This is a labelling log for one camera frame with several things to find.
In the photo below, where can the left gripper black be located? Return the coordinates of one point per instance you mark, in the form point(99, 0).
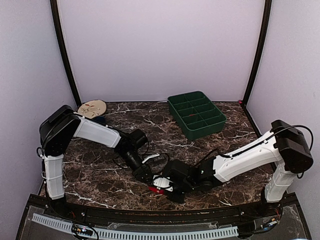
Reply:
point(141, 171)

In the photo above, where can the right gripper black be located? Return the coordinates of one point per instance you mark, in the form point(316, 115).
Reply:
point(178, 198)

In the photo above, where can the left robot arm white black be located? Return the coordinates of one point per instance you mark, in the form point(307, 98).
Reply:
point(57, 131)

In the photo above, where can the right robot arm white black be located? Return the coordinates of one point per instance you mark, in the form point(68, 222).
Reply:
point(284, 145)

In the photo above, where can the green compartment tray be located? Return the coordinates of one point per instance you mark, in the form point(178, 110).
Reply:
point(208, 118)

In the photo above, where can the dark blue cup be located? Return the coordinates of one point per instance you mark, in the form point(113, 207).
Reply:
point(100, 120)

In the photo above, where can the beige floral plate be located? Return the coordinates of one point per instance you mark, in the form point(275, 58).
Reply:
point(92, 109)

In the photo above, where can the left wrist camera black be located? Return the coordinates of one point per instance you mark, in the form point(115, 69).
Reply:
point(139, 138)

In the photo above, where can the white slotted cable duct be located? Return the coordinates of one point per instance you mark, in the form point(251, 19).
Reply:
point(134, 232)

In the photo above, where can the black front rail base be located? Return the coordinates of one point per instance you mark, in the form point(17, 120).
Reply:
point(254, 220)

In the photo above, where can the left black frame post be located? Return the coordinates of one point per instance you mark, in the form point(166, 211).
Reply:
point(63, 51)

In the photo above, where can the black frame post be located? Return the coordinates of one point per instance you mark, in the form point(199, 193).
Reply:
point(63, 51)
point(259, 51)

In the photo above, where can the right black frame post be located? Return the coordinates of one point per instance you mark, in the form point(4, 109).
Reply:
point(259, 51)

